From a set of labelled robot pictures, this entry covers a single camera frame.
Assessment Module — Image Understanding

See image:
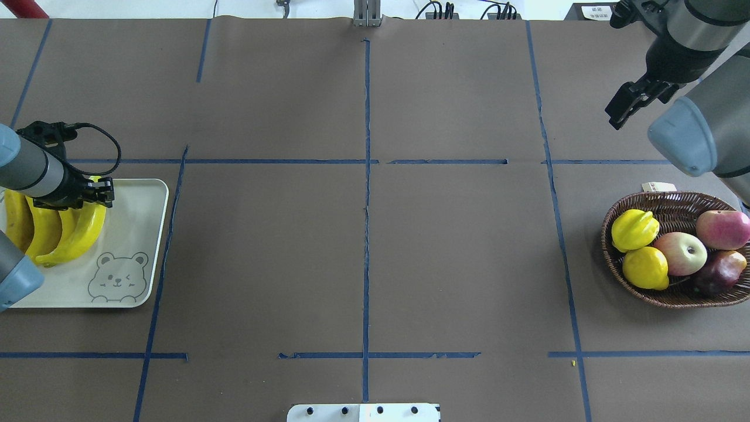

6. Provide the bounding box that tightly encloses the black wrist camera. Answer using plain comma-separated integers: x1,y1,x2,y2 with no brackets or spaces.
15,121,78,161
609,1,669,32

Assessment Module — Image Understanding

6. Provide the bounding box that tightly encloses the aluminium frame post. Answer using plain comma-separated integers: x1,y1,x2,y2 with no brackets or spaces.
353,0,383,28

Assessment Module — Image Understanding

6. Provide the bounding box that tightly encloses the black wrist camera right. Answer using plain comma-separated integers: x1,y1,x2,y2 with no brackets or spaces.
609,1,669,32

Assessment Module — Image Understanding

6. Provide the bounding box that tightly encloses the yellow banana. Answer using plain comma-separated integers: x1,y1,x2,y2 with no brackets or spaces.
40,203,108,268
58,208,82,249
4,189,34,252
26,197,62,265

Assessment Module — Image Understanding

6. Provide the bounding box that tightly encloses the pink red apple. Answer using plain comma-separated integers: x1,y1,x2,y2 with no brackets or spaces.
696,210,749,250

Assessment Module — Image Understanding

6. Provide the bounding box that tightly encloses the dark red pomegranate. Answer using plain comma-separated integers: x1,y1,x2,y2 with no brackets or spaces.
692,250,747,296

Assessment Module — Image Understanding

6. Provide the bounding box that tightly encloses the yellow starfruit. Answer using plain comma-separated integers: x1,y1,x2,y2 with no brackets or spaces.
611,209,660,252

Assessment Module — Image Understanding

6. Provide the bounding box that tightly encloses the brown wicker basket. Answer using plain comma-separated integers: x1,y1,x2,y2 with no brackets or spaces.
601,190,748,309

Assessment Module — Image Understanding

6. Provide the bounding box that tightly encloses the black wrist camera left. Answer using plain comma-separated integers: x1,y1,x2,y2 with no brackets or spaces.
15,121,78,161

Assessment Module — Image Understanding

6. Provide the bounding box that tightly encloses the white rectangular tray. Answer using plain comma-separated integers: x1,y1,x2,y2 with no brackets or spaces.
11,179,169,309

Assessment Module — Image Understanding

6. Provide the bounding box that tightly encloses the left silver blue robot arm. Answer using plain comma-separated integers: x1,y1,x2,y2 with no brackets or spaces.
1,122,121,311

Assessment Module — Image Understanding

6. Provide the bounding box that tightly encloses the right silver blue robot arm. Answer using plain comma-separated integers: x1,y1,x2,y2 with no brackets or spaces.
605,1,749,206

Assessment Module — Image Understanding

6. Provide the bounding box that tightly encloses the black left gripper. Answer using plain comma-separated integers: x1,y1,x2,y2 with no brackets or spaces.
33,155,115,210

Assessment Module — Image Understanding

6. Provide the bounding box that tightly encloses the pale green red apple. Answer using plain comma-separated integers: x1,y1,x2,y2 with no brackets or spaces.
653,232,708,276

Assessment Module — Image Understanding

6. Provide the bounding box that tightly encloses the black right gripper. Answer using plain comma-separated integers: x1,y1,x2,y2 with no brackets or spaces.
605,36,704,130

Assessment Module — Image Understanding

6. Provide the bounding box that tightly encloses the paper price tag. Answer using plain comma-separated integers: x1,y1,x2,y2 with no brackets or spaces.
641,182,678,193

